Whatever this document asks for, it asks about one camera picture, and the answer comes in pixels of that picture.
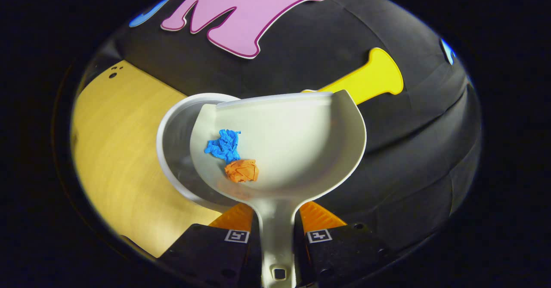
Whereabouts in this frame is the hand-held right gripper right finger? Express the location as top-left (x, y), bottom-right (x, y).
top-left (295, 201), bottom-right (397, 288)

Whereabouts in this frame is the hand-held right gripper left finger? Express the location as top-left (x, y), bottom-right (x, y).
top-left (157, 202), bottom-right (264, 288)

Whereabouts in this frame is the orange paper ball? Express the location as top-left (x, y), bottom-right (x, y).
top-left (224, 159), bottom-right (260, 183)

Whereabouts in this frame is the blue paper ball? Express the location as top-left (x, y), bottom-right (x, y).
top-left (204, 129), bottom-right (241, 164)

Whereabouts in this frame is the white ribbed garbage bin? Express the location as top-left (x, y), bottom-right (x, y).
top-left (156, 93), bottom-right (241, 213)

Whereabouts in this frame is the white plastic dustpan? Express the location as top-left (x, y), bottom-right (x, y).
top-left (189, 90), bottom-right (367, 288)

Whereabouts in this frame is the wooden desktop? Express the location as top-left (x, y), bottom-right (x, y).
top-left (70, 60), bottom-right (224, 258)

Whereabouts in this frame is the black backdrop cloth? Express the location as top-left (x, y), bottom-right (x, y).
top-left (82, 0), bottom-right (483, 254)

